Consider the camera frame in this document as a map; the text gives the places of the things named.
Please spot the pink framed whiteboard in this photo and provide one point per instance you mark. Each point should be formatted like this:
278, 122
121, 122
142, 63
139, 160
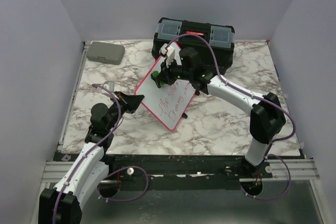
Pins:
167, 103

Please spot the aluminium frame rail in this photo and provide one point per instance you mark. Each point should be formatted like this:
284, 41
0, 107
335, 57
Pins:
55, 171

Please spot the metal whiteboard stand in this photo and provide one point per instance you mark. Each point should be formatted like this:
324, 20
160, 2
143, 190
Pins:
196, 93

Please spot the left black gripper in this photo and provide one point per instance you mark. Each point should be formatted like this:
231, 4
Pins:
131, 103

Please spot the black plastic toolbox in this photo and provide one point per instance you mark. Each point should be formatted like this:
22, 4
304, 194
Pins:
220, 38

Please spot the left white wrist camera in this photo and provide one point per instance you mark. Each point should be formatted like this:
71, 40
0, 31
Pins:
109, 85

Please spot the green whiteboard eraser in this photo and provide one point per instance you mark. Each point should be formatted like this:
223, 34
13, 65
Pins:
154, 76

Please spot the grey plastic case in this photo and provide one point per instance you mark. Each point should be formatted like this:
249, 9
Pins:
103, 52

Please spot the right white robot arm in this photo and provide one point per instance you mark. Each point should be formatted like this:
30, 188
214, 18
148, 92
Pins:
265, 112

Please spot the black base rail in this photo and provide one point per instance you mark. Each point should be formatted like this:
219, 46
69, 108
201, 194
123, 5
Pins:
186, 172

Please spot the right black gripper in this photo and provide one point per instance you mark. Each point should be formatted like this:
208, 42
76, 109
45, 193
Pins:
166, 72

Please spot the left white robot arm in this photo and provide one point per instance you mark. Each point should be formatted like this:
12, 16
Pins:
65, 201

